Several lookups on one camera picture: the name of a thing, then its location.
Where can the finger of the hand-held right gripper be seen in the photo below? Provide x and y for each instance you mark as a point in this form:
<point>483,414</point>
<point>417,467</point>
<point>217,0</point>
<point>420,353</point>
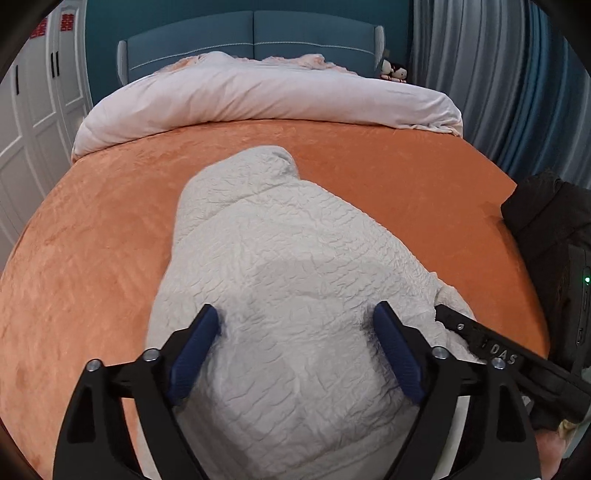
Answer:
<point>545,374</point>

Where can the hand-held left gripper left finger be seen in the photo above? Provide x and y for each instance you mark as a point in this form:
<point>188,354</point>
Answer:
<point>196,341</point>

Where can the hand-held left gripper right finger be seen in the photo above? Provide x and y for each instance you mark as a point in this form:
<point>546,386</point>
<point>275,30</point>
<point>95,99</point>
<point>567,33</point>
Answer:
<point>397,346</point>

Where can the white crinkled garment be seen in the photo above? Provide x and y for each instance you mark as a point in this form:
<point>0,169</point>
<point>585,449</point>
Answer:
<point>286,258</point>

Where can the orange bed sheet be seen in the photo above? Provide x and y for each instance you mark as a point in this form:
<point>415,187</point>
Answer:
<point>92,240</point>

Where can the pale pink duvet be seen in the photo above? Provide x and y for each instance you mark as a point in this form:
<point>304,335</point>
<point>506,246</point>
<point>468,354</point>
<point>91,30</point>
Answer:
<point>254,97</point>

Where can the grey blue curtain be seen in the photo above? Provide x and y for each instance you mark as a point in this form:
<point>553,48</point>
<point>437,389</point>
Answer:
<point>485,69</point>

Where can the plush toy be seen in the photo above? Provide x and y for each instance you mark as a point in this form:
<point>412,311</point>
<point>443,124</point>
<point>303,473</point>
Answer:
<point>393,71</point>

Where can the white wardrobe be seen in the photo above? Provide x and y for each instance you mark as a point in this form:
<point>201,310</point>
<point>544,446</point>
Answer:
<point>27,106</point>

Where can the blue padded headboard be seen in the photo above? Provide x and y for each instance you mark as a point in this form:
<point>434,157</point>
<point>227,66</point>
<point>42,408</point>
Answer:
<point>207,41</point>

